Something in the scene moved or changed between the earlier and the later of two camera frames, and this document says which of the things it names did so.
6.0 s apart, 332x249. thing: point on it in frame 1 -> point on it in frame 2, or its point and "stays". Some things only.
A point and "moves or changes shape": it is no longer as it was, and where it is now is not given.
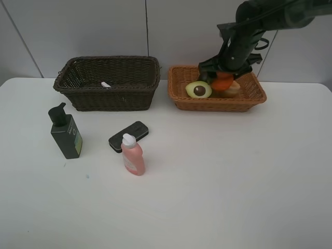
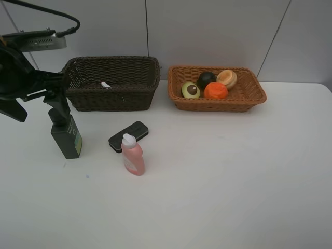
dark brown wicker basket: [109, 83] stays
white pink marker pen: [105, 84] stays
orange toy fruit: [222, 81] -> [216, 90]
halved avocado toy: [198, 89] moves or changes shape
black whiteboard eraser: [137, 129] stays
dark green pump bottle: [65, 132] stays
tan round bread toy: [233, 91] -> [227, 77]
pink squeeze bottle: [133, 155] stays
